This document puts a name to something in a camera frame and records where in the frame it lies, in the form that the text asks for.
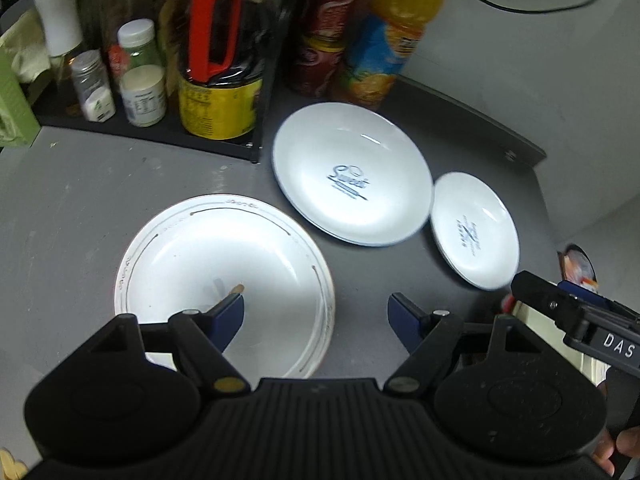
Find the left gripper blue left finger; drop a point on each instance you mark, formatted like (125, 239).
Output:
(216, 327)

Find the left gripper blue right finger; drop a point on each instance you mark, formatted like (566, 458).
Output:
(409, 323)

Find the cream bowl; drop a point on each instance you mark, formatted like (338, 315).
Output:
(593, 369)

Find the large white plate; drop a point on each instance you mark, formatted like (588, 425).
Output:
(193, 254)

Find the small white Bakery plate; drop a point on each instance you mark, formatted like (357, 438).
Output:
(474, 231)

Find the white Sweet deep plate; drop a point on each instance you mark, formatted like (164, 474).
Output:
(353, 174)

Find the red and black bowl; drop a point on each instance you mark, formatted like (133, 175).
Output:
(508, 304)

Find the person's right hand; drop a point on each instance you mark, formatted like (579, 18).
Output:
(626, 443)

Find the brown pot with bags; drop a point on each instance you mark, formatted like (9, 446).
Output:
(577, 268)

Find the black condiment shelf rack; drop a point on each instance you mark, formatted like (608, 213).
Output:
(42, 97)

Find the small glass spice shaker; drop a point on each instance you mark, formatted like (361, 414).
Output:
(93, 89)

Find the white lid seasoning jar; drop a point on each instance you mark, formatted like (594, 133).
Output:
(142, 81)

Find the green tissue box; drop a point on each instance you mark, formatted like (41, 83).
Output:
(19, 127)

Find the lower red drink can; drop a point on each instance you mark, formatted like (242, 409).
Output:
(315, 65)

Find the red drink can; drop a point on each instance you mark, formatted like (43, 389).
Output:
(327, 19)
(315, 65)

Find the upper red drink can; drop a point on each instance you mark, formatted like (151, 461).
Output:
(327, 19)

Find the orange juice bottle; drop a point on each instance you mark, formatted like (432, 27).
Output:
(386, 39)

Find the green label sauce bottle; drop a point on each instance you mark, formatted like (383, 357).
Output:
(114, 14)

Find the white cap spray bottle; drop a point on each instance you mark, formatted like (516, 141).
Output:
(64, 41)

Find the large oil bottle red handle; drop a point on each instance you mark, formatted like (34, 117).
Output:
(222, 61)

